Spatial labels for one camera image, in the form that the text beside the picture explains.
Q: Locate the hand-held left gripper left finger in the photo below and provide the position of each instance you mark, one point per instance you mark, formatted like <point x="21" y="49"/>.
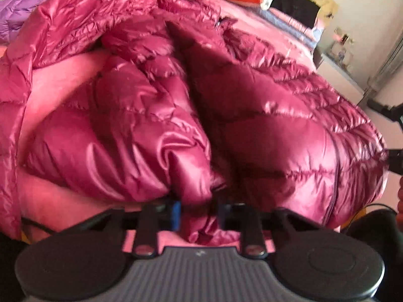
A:
<point x="175" y="211"/>

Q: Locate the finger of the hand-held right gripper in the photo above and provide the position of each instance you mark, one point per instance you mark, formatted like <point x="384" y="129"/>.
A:
<point x="395" y="161"/>

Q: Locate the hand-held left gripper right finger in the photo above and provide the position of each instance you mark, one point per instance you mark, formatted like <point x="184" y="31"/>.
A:
<point x="224" y="214"/>

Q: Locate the magenta down jacket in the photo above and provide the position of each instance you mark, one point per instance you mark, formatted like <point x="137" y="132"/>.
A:
<point x="267" y="116"/>

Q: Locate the person's right hand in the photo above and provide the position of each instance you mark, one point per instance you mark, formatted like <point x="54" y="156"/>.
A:
<point x="400" y="198"/>

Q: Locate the black round object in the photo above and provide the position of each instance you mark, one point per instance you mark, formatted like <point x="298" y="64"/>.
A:
<point x="374" y="223"/>

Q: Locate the metal stand pole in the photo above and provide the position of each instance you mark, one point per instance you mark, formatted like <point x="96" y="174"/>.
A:
<point x="385" y="64"/>

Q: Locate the white nightstand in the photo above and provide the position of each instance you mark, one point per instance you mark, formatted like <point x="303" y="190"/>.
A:
<point x="338" y="72"/>

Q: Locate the yellow wooden headboard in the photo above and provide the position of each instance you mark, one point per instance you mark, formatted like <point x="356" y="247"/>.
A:
<point x="329" y="6"/>

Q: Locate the black cloth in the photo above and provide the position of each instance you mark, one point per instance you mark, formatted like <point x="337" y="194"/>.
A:
<point x="296" y="4"/>

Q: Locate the purple down jacket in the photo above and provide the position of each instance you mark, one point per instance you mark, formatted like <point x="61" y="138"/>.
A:
<point x="19" y="9"/>

